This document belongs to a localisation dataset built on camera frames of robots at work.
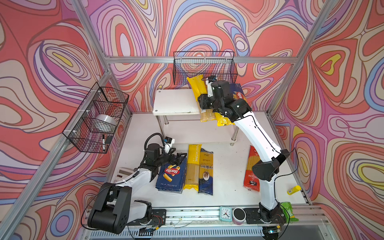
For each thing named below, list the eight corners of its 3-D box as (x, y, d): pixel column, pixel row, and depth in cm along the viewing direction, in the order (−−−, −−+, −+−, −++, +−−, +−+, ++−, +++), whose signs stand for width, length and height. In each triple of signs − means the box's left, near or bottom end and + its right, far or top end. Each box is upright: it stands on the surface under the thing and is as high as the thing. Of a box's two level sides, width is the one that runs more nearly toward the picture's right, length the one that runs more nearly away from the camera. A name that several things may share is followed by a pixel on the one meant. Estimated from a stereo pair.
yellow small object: (287, 195, 82) (296, 190, 75) (286, 190, 84) (294, 185, 77) (293, 195, 82) (302, 190, 75) (291, 190, 84) (300, 185, 77)
